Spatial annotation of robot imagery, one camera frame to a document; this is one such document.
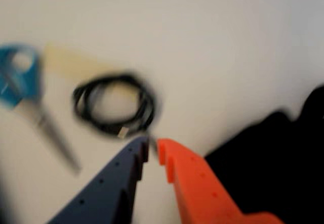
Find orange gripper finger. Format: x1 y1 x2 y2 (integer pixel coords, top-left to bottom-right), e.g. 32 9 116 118
157 138 284 224

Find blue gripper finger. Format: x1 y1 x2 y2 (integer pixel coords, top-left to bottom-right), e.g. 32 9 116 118
47 136 150 224

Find black bag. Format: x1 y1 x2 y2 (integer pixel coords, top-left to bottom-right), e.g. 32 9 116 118
204 83 324 224

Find coiled black USB cable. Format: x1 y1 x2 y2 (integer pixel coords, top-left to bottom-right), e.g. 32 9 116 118
72 73 157 139

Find scissors with blue handle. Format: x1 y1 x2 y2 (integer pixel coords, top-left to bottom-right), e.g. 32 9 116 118
0 43 83 177

